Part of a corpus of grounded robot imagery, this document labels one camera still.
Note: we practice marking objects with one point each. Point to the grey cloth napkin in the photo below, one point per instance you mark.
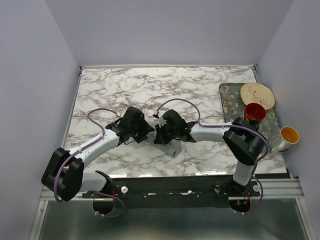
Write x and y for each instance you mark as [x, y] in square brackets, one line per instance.
[172, 149]

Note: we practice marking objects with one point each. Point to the black mounting base bar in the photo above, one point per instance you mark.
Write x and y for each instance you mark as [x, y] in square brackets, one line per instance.
[177, 192]

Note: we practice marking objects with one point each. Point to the floral blue tray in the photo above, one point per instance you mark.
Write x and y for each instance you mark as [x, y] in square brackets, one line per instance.
[233, 106]

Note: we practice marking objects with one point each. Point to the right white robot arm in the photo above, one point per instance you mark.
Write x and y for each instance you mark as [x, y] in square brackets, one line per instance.
[244, 141]

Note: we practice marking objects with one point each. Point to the beige floral plate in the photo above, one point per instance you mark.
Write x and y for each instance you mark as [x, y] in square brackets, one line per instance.
[257, 93]

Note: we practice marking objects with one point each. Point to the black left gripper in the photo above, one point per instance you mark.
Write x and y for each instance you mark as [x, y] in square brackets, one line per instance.
[146, 128]

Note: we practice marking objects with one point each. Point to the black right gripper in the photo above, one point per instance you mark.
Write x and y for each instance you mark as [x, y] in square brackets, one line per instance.
[160, 138]

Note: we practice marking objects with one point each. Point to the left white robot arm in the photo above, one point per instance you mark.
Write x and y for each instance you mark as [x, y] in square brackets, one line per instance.
[64, 174]

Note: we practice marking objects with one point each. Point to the aluminium frame rail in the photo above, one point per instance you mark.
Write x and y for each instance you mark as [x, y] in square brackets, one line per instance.
[285, 188]

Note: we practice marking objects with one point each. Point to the white mug yellow inside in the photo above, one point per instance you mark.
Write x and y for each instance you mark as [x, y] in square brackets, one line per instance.
[286, 137]

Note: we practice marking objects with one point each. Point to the black mug red inside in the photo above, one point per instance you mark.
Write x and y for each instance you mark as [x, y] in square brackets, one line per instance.
[254, 113]

